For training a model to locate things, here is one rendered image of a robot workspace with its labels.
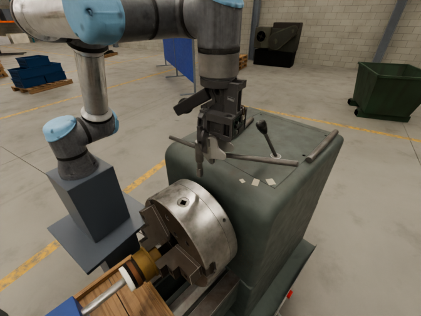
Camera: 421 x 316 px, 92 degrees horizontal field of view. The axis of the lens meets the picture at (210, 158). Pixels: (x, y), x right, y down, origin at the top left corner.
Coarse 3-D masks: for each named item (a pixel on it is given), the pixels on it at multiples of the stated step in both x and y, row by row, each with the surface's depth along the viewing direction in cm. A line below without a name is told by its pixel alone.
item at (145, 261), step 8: (144, 248) 57; (152, 248) 58; (136, 256) 55; (144, 256) 55; (152, 256) 56; (160, 256) 57; (128, 264) 54; (136, 264) 54; (144, 264) 54; (152, 264) 55; (128, 272) 52; (136, 272) 53; (144, 272) 53; (152, 272) 55; (136, 280) 52; (144, 280) 54; (136, 288) 54
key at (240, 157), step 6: (174, 138) 55; (186, 144) 53; (192, 144) 52; (228, 156) 47; (234, 156) 46; (240, 156) 45; (246, 156) 44; (252, 156) 44; (258, 156) 43; (264, 162) 42; (270, 162) 42; (276, 162) 41; (282, 162) 40; (288, 162) 39; (294, 162) 39
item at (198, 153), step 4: (196, 140) 51; (196, 144) 50; (196, 148) 51; (196, 152) 52; (200, 152) 52; (196, 156) 52; (200, 156) 52; (196, 160) 53; (200, 160) 53; (200, 164) 54; (200, 168) 55; (200, 172) 56; (200, 176) 57
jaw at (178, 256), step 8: (176, 248) 59; (168, 256) 57; (176, 256) 56; (184, 256) 56; (160, 264) 55; (168, 264) 55; (176, 264) 54; (184, 264) 54; (192, 264) 54; (160, 272) 54; (168, 272) 56; (176, 272) 54; (184, 272) 52; (192, 272) 52; (200, 272) 54; (208, 272) 54; (192, 280) 52
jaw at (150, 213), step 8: (144, 208) 62; (152, 208) 60; (144, 216) 59; (152, 216) 60; (160, 216) 61; (152, 224) 59; (160, 224) 60; (144, 232) 58; (152, 232) 59; (160, 232) 60; (168, 232) 61; (144, 240) 58; (152, 240) 58; (160, 240) 59
